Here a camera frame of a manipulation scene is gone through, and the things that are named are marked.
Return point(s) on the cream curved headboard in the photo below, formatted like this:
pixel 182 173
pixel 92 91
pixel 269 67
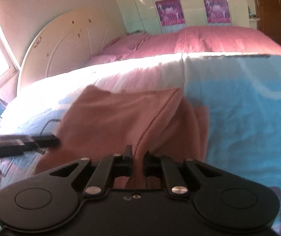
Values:
pixel 67 43

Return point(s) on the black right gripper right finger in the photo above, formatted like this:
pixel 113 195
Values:
pixel 165 169

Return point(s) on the pink bed cover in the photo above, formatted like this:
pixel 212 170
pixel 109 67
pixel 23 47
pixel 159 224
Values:
pixel 199 39

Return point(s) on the purple poster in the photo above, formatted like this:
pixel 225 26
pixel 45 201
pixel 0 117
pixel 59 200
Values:
pixel 217 11
pixel 170 12

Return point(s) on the white corner shelf unit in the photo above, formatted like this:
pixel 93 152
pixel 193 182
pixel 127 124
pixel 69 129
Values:
pixel 253 18

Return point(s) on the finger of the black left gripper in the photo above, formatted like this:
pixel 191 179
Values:
pixel 15 145

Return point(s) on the purple poster bottom right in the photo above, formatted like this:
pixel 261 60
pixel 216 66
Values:
pixel 217 11

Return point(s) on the pink knit garment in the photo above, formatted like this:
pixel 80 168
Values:
pixel 95 123

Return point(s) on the purple poster bottom left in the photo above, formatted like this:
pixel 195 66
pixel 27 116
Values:
pixel 170 12

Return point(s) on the brown wooden door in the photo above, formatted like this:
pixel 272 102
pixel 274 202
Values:
pixel 269 12

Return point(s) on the light blue patterned bedsheet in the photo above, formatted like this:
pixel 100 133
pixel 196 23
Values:
pixel 242 93

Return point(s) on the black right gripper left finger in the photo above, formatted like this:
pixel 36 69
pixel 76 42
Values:
pixel 107 170

